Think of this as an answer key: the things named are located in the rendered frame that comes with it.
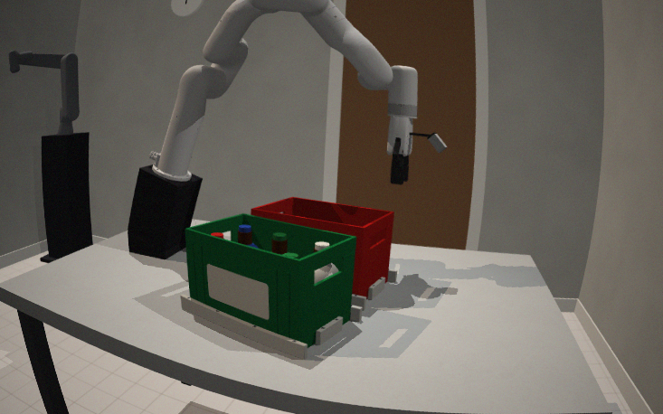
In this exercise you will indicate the white bottle with grey label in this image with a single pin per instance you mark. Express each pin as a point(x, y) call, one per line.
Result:
point(327, 270)

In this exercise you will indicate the green plastic crate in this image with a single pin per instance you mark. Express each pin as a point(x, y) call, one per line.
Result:
point(273, 291)

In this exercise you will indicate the red plastic crate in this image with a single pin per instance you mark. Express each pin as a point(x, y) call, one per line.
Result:
point(365, 223)

